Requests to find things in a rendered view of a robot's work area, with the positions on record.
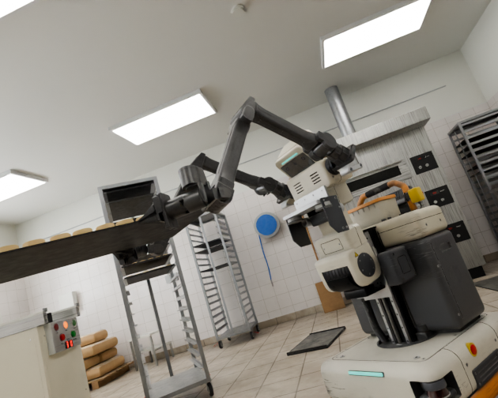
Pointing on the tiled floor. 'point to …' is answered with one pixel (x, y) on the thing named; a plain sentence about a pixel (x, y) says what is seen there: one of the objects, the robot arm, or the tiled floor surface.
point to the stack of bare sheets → (317, 341)
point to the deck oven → (410, 174)
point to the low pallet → (109, 376)
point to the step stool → (150, 348)
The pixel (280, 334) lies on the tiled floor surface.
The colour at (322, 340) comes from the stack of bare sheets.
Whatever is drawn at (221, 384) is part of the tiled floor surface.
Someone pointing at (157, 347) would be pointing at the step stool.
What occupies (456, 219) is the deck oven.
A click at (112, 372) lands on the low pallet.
